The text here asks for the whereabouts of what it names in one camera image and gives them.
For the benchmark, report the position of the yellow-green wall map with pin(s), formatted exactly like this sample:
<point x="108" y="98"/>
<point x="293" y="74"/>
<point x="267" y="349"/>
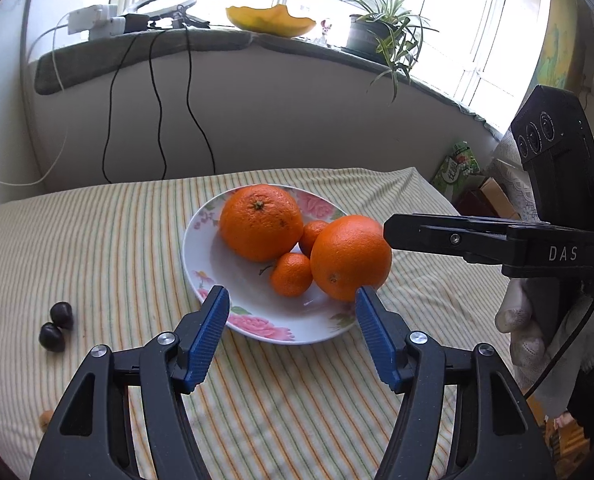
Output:
<point x="557" y="60"/>

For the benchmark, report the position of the green printed bag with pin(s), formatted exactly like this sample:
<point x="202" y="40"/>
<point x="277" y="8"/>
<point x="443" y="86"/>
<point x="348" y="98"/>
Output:
<point x="454" y="170"/>

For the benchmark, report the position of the person's right hand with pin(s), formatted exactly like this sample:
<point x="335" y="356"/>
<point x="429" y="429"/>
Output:
<point x="522" y="350"/>

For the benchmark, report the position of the striped table cloth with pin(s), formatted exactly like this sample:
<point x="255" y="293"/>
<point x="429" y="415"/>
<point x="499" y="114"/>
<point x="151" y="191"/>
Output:
<point x="102" y="260"/>

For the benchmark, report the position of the grey windowsill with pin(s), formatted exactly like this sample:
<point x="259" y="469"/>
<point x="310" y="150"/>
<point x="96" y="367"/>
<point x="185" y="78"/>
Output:
<point x="202" y="40"/>

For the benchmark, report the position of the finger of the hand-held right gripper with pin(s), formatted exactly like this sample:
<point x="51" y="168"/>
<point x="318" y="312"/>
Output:
<point x="437" y="237"/>

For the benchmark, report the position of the black power adapter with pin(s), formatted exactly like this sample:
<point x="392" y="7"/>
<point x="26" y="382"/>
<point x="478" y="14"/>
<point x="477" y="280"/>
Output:
<point x="137" y="22"/>

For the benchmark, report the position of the small white figurine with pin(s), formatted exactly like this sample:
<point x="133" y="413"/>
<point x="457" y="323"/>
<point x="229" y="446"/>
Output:
<point x="326" y="32"/>

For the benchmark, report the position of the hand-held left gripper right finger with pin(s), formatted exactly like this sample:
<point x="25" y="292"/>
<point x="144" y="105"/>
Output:
<point x="377" y="340"/>

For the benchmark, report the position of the yellow bowl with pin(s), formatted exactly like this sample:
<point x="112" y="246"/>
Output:
<point x="272" y="24"/>

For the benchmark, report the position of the small tangerine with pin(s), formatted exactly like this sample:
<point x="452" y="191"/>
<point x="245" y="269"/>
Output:
<point x="313" y="236"/>
<point x="291" y="274"/>

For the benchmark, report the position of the cardboard box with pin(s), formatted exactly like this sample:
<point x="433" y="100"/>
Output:
<point x="482" y="200"/>

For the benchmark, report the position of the white lace cloth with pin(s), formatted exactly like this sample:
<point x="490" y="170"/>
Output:
<point x="512" y="185"/>

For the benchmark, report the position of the potted spider plant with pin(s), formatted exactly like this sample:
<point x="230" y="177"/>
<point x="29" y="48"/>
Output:
<point x="362" y="35"/>

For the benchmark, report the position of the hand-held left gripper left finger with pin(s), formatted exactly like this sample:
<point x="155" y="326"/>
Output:
<point x="207" y="330"/>

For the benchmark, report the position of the large orange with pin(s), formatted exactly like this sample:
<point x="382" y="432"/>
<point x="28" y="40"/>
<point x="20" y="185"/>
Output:
<point x="351" y="257"/>
<point x="260" y="222"/>

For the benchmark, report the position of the small brown nut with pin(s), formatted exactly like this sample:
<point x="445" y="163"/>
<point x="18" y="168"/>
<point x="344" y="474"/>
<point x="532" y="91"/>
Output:
<point x="46" y="419"/>

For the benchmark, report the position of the white charger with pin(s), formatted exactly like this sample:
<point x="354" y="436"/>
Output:
<point x="109" y="27"/>

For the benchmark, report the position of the floral white plate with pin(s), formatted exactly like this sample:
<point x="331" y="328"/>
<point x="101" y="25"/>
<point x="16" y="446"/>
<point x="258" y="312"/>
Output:
<point x="227" y="280"/>

